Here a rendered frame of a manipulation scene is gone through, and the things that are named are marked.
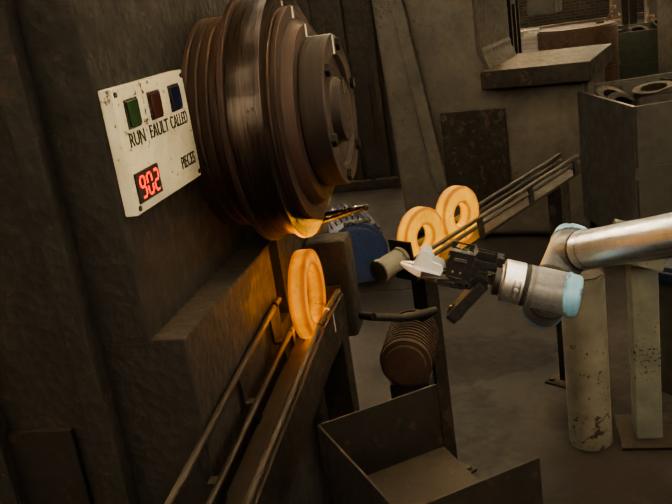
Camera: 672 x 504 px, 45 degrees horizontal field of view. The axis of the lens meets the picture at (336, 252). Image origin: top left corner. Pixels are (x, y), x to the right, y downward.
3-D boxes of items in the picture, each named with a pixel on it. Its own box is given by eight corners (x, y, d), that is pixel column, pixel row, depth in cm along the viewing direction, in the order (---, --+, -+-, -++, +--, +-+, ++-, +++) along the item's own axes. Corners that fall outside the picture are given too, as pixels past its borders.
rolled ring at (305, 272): (318, 236, 171) (303, 238, 172) (298, 265, 154) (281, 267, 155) (330, 317, 177) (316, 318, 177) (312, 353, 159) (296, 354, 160)
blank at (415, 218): (390, 219, 202) (400, 220, 200) (429, 197, 211) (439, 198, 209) (402, 275, 208) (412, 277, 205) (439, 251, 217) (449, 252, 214)
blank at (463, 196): (429, 197, 211) (439, 198, 209) (464, 176, 220) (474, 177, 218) (439, 251, 217) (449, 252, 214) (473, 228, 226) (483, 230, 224)
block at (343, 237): (314, 340, 191) (298, 243, 184) (321, 326, 198) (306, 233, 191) (359, 337, 188) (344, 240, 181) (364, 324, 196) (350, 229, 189)
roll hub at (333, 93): (313, 202, 144) (288, 42, 136) (342, 168, 170) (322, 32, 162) (343, 199, 143) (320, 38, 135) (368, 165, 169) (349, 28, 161)
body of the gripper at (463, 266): (450, 239, 173) (506, 251, 172) (442, 275, 176) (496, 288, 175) (447, 250, 166) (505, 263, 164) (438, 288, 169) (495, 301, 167)
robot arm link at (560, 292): (573, 324, 171) (583, 313, 162) (514, 311, 173) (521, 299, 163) (580, 283, 174) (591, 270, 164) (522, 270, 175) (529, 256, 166)
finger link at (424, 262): (404, 242, 172) (447, 252, 170) (399, 268, 174) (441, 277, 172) (402, 247, 169) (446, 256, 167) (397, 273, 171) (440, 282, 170)
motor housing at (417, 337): (401, 533, 206) (374, 342, 191) (410, 483, 227) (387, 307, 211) (452, 533, 203) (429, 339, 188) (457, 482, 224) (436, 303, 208)
